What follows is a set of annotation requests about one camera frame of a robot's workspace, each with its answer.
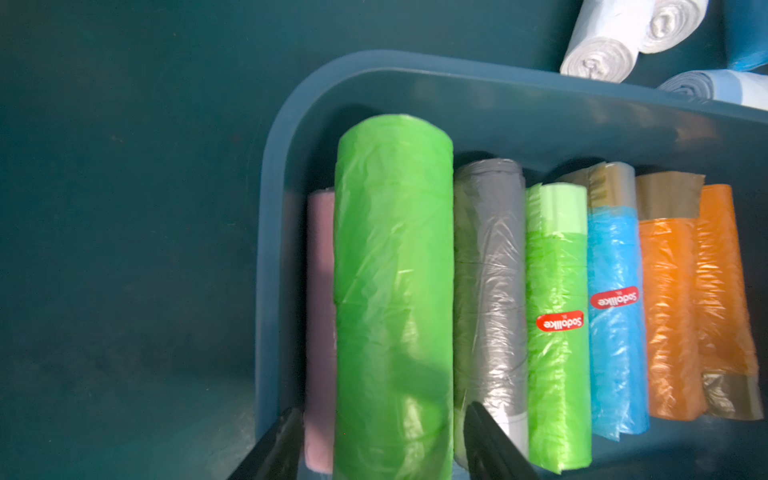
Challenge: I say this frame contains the dark teal storage box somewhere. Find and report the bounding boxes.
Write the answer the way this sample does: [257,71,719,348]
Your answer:
[254,49,768,480]

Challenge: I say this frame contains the green trash bag roll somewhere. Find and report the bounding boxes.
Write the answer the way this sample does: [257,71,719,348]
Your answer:
[526,183,592,474]
[333,115,454,479]

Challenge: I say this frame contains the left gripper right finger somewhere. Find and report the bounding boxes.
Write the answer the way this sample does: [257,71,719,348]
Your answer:
[463,402,539,480]

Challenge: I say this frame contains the pink trash bag roll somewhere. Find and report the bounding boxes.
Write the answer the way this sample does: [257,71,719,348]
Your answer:
[304,189,337,475]

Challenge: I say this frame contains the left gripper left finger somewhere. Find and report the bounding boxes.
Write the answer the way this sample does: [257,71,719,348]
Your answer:
[228,407,304,480]

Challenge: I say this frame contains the white trash bag roll left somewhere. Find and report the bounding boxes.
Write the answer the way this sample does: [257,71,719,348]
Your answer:
[560,0,654,83]

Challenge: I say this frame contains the white roll lying flat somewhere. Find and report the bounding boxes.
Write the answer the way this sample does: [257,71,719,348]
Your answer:
[658,69,767,111]

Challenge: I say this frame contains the white trash bag roll right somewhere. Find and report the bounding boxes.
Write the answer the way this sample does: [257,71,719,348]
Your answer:
[639,0,709,54]

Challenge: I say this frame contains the grey trash bag roll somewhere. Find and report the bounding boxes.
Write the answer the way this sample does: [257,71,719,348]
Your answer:
[453,158,529,467]

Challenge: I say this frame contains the blue trash bag roll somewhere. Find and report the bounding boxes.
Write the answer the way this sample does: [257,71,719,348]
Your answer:
[723,0,768,72]
[561,162,650,442]

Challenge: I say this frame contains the orange trash bag roll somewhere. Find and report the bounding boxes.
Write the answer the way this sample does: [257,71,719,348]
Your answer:
[695,184,764,421]
[635,171,707,421]

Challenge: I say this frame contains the white trash bag roll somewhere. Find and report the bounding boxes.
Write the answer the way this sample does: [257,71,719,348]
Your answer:
[560,0,654,83]
[639,0,709,54]

